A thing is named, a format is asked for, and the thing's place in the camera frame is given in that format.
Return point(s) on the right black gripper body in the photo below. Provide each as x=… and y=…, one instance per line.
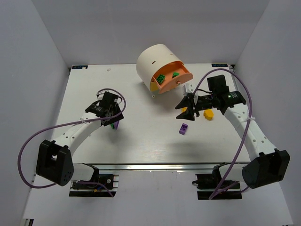
x=194, y=106

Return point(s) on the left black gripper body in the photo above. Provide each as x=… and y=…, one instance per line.
x=113, y=119

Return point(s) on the yellow drawer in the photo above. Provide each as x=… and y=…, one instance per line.
x=154, y=86

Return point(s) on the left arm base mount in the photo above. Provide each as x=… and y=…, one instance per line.
x=94, y=184

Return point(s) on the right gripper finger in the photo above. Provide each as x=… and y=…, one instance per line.
x=187, y=101
x=186, y=115

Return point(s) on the green small lego brick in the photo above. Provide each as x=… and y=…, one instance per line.
x=175, y=74

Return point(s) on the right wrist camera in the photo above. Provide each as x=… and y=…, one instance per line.
x=187, y=89

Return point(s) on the blue label sticker left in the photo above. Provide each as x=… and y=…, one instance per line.
x=79, y=67

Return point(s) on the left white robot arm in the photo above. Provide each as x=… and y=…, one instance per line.
x=54, y=161

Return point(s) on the white cylindrical drawer cabinet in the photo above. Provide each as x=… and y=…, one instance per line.
x=152, y=59

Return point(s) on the blue label sticker right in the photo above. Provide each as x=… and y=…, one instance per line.
x=219, y=65

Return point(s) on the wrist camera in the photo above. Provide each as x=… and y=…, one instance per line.
x=100, y=95
x=187, y=89

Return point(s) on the blue label sticker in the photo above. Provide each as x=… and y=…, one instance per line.
x=79, y=67
x=219, y=65

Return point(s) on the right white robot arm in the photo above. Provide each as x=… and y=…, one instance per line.
x=267, y=164

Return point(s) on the purple rectangular lego brick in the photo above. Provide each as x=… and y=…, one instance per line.
x=115, y=125

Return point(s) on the purple sloped lego brick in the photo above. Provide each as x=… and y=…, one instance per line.
x=183, y=129

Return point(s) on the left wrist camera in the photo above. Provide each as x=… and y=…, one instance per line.
x=100, y=95

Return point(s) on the yellow round lego piece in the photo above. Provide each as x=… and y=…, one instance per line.
x=208, y=114

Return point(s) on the aluminium table rail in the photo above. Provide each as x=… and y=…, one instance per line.
x=155, y=166

